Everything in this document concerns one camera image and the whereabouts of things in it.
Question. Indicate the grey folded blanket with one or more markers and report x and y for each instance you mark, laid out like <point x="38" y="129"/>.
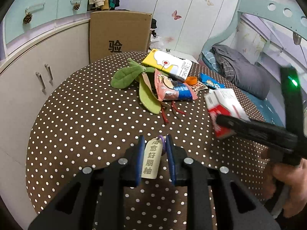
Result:
<point x="233" y="66"/>

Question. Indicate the white plastic bag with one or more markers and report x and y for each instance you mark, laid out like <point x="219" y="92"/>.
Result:
<point x="157" y="42"/>

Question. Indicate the beige paper tag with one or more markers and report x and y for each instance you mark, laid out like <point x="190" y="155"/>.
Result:
<point x="154" y="150"/>

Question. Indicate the red white carton box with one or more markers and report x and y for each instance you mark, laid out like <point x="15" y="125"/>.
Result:
<point x="224" y="101"/>

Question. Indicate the mint green drawer unit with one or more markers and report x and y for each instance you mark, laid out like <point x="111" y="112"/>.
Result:
<point x="24" y="15"/>

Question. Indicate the blue snack packet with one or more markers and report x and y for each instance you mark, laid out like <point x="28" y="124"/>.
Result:
<point x="210" y="82"/>

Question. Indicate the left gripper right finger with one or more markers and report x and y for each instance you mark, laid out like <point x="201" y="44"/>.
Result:
<point x="177" y="168"/>

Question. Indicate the pink blue snack wrapper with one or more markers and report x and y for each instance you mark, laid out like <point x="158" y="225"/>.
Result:
<point x="168" y="89"/>

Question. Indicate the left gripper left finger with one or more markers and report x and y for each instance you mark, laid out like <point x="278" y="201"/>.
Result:
<point x="133" y="169"/>

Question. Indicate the person right hand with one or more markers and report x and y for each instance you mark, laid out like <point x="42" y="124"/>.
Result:
<point x="294" y="177"/>

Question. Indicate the brown polka dot tablecloth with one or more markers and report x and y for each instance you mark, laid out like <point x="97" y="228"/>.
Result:
<point x="86" y="122"/>

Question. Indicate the large cardboard box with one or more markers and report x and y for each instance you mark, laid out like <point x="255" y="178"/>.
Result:
<point x="118" y="31"/>

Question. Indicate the brown snack wrapper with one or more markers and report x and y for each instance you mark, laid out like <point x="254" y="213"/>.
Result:
<point x="199" y="86"/>

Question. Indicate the teal bed mattress cover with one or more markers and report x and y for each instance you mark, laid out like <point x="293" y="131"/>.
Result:
<point x="264" y="106"/>

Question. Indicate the yellow white book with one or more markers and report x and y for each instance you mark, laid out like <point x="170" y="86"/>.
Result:
<point x="174" y="66"/>

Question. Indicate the orange bottle cap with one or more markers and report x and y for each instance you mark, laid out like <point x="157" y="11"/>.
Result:
<point x="191" y="80"/>

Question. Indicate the green plush leaf toy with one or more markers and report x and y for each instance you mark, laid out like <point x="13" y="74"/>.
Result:
<point x="143" y="76"/>

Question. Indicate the white curved cabinet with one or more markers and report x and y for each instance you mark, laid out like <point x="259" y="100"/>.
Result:
<point x="27" y="79"/>

